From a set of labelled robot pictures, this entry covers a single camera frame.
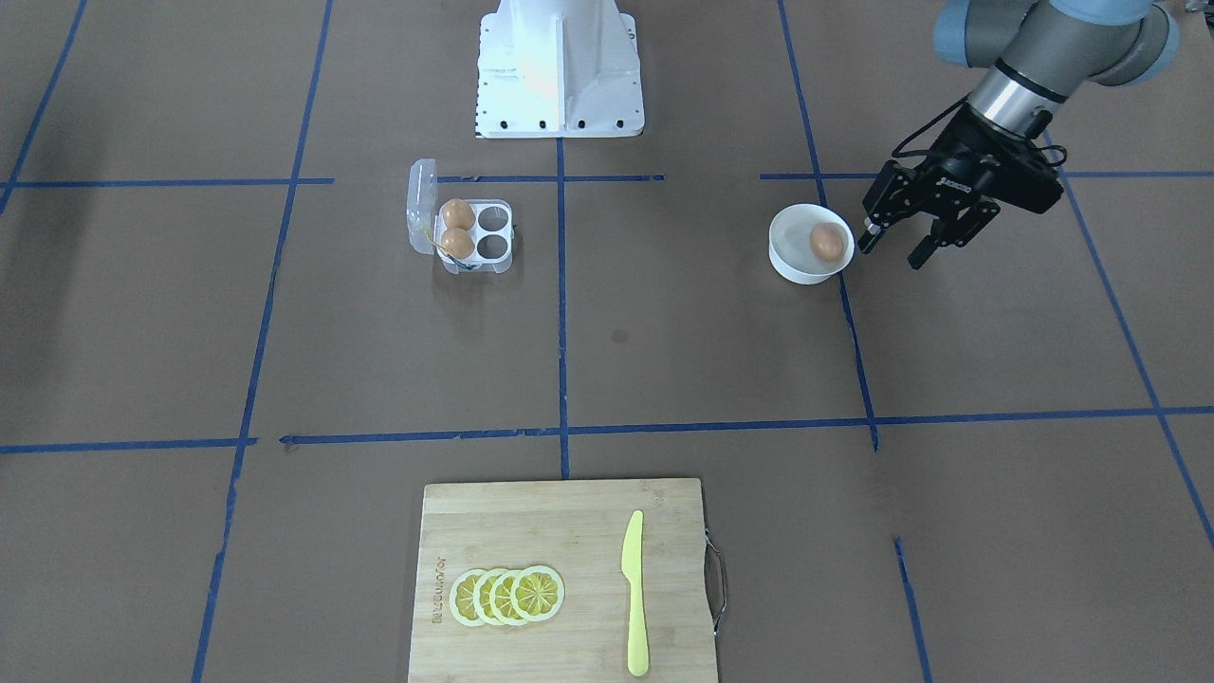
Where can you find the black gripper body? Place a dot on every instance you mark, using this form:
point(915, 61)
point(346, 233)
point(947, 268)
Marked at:
point(960, 142)

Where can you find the clear plastic egg box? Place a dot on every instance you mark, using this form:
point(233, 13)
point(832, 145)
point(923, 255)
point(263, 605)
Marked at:
point(492, 234)

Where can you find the yellow plastic knife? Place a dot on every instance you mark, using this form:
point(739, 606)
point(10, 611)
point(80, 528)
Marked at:
point(631, 567)

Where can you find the white camera pillar with base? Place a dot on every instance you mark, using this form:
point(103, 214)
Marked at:
point(558, 69)

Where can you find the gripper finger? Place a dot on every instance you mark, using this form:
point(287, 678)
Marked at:
point(954, 232)
point(871, 234)

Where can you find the bamboo cutting board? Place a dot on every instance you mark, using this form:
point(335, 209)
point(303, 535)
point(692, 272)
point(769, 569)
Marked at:
point(577, 527)

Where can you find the brown egg from bowl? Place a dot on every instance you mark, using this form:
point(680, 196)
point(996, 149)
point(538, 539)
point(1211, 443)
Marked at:
point(828, 242)

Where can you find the yellow lemon slice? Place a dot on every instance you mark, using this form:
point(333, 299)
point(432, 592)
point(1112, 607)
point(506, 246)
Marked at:
point(537, 593)
point(464, 599)
point(482, 597)
point(501, 599)

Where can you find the white ceramic bowl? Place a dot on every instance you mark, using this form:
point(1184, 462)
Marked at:
point(788, 249)

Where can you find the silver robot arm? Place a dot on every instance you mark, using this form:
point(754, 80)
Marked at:
point(1035, 55)

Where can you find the brown egg in box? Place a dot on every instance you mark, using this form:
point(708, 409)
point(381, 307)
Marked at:
point(457, 243)
point(458, 213)

